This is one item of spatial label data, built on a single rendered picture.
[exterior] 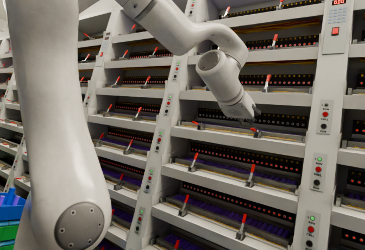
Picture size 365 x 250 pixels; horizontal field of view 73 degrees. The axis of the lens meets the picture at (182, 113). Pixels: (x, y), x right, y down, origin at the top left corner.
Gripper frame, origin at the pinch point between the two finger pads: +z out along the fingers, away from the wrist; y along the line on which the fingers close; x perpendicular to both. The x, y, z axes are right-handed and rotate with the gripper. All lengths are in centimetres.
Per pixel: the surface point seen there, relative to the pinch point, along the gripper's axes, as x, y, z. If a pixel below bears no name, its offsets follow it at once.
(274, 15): 53, -1, 3
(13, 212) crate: -59, -79, -15
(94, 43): 53, -133, 3
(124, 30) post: 67, -113, 8
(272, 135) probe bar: 3.0, 4.7, 18.9
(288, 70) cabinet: 39.9, 3.2, 26.2
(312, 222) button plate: -25.0, 22.2, 20.1
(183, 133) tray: -3.0, -35.1, 15.9
